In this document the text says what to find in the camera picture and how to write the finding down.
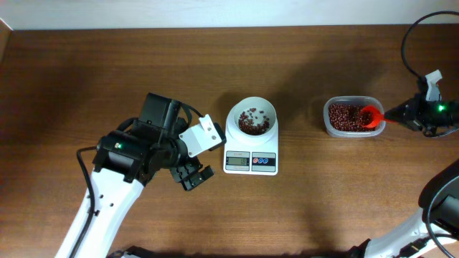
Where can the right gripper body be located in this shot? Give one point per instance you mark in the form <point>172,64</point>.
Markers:
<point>407,115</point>

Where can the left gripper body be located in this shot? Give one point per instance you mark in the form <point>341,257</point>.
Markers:
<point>180,165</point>

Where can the orange measuring scoop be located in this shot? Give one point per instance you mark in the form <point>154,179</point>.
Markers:
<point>371,117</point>

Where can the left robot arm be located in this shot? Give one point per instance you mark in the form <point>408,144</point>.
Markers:
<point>127,159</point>

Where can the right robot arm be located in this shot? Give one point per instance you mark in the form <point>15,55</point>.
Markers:
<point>435,223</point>

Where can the white digital kitchen scale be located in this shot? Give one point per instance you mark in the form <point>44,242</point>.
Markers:
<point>251,156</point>

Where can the clear plastic container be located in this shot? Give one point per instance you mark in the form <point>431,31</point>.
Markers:
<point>352,100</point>

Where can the red beans in container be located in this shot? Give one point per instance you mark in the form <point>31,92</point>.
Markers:
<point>349,118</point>

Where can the red beans in bowl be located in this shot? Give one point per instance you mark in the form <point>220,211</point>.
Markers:
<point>253,121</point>

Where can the white bowl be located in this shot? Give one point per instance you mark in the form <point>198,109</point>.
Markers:
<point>252,102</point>

